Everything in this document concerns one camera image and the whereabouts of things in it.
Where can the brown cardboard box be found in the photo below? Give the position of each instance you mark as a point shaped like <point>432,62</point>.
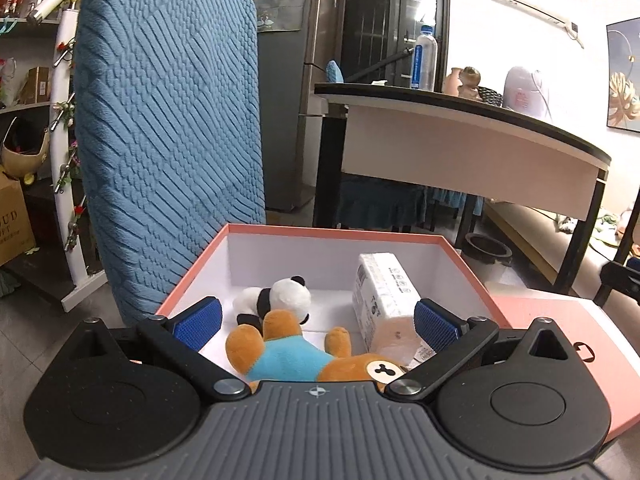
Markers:
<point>15,220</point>

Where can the white pink appliance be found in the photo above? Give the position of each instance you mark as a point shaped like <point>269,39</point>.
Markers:
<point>525,92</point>

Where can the brown bear plush toy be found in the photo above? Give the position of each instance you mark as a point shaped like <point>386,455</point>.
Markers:
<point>280,360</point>

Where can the pink cardboard box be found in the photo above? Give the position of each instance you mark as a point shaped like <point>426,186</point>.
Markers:
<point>320,260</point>

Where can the pink box lid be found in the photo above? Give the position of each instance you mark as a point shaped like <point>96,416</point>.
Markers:
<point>600,330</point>

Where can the framed wall painting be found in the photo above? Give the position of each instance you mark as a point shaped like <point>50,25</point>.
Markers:
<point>622,80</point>

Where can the dark woven basket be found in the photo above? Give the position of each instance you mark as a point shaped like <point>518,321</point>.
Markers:
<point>491,95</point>

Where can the white air conditioner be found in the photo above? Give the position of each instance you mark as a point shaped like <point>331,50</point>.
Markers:
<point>537,7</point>

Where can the clay vase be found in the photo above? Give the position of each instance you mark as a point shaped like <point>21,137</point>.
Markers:
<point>452,82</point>

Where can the panda plush toy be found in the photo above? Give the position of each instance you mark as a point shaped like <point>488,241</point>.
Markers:
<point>285,297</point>

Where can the white tissue pack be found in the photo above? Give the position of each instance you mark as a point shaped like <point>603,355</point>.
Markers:
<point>385,300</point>

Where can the black rod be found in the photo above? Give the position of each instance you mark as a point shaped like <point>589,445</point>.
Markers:
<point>380,64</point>

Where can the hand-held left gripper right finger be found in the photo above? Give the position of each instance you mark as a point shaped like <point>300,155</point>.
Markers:
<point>437,327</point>

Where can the brown figurine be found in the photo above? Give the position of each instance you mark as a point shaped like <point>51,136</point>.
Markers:
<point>471,82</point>

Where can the black stand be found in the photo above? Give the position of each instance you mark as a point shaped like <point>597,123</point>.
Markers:
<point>617,285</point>

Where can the black topped white table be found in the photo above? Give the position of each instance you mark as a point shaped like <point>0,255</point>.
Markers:
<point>450,150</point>

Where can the white paper roll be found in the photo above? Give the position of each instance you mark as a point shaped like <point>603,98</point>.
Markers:
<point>47,2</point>

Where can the dark door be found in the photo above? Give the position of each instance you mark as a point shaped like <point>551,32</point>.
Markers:
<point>380,15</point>

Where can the grey refrigerator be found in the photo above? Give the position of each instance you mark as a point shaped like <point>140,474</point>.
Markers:
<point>285,110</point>

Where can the blue covered chair back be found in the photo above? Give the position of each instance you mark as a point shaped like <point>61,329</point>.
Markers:
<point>165,110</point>

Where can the blue covered dining chair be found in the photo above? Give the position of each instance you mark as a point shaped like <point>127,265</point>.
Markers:
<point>380,202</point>

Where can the black floor pot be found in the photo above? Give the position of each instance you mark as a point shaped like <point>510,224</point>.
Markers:
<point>487,247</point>

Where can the white wavy flower stand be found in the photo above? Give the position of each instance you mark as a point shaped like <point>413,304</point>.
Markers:
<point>62,160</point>

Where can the clear water bottle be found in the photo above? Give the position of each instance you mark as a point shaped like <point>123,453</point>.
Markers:
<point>424,60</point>

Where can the small brown shelf box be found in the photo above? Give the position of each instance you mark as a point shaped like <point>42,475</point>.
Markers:
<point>36,85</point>

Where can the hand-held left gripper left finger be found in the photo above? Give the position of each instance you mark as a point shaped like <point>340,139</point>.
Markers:
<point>197,325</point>

